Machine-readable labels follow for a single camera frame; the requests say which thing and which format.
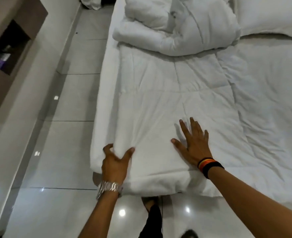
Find black and striped wristbands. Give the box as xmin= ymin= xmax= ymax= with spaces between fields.
xmin=197 ymin=158 xmax=225 ymax=180

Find brown wall cabinet with niche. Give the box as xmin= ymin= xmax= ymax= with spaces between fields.
xmin=0 ymin=0 xmax=49 ymax=130

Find silver metal wristwatch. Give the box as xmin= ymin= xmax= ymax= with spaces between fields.
xmin=96 ymin=180 xmax=124 ymax=200

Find person's dark foot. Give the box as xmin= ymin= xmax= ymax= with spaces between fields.
xmin=181 ymin=229 xmax=199 ymax=238

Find person's left hand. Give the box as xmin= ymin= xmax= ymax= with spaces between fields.
xmin=101 ymin=144 xmax=136 ymax=184

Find white pillow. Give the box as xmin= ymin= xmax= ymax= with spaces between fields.
xmin=231 ymin=0 xmax=292 ymax=41

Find white cloth heap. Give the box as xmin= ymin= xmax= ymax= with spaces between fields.
xmin=80 ymin=0 xmax=102 ymax=11

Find small purple item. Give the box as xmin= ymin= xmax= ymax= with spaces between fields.
xmin=0 ymin=46 xmax=12 ymax=68

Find person's right forearm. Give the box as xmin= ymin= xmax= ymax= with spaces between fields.
xmin=207 ymin=166 xmax=292 ymax=238

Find person's right hand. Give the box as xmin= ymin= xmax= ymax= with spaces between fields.
xmin=171 ymin=117 xmax=214 ymax=167

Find mattress with white sheet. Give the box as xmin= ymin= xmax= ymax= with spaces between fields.
xmin=90 ymin=0 xmax=126 ymax=177

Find person's bare foot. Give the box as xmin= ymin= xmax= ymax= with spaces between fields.
xmin=141 ymin=196 xmax=159 ymax=212

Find white quilted duvet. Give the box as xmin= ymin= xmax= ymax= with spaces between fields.
xmin=112 ymin=0 xmax=292 ymax=205

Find person's left forearm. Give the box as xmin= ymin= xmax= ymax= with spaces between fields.
xmin=78 ymin=189 xmax=123 ymax=238

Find person's black trouser leg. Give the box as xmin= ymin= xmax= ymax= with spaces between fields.
xmin=139 ymin=204 xmax=164 ymax=238

